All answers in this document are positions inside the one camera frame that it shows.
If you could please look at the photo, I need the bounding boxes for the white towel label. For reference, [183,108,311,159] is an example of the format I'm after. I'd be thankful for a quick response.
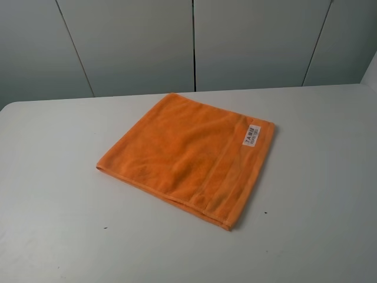
[242,125,261,147]

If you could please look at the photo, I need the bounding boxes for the orange terry towel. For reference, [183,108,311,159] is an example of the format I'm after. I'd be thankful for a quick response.
[97,93,275,231]

